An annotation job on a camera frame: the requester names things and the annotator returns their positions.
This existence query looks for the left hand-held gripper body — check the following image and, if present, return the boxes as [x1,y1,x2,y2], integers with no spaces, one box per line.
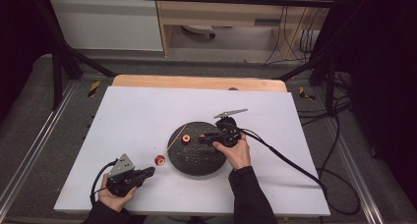
[105,153,146,197]

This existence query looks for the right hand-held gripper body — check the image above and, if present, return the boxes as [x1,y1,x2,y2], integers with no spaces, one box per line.
[213,108,249,148]

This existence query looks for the black round plate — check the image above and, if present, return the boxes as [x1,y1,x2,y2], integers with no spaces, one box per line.
[167,121,230,177]

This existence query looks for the person's left hand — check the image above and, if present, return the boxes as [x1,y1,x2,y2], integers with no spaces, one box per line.
[97,174,138,213]

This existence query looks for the person's right hand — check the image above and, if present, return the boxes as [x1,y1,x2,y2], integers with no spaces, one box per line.
[211,134,252,171]

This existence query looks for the white board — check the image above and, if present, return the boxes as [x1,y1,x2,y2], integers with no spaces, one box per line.
[53,85,331,217]

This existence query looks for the wooden table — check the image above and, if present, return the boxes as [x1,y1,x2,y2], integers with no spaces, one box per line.
[111,74,289,93]

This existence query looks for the yellow black tape strip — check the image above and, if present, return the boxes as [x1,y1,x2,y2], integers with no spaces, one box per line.
[87,80,101,98]
[298,85,317,101]

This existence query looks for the grey chair base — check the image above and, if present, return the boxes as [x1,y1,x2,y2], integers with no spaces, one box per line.
[181,25,216,40]

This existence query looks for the light wooden desk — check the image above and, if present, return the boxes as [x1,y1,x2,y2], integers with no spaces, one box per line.
[153,0,335,60]

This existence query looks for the white cabinet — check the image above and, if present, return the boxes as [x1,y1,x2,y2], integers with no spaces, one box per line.
[48,0,164,52]

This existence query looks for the black curtain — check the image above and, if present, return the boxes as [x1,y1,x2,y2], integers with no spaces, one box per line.
[323,0,417,202]
[0,0,53,120]

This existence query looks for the left hand-held gripper cable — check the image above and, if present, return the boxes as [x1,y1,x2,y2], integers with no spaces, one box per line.
[89,158,118,207]

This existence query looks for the hand-held gripper cable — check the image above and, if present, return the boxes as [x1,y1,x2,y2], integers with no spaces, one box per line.
[240,128,362,216]
[89,158,118,207]

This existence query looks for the right hand-held gripper cable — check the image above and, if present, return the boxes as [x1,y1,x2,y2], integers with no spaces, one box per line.
[240,128,362,216]

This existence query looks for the aluminium rail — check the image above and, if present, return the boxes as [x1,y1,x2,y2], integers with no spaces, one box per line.
[328,119,387,224]
[0,81,78,215]

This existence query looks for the bundle of black floor cables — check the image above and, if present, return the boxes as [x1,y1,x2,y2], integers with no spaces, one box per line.
[296,71,353,127]

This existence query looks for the hanging black cables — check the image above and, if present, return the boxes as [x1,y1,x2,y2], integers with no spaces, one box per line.
[264,4,324,66]

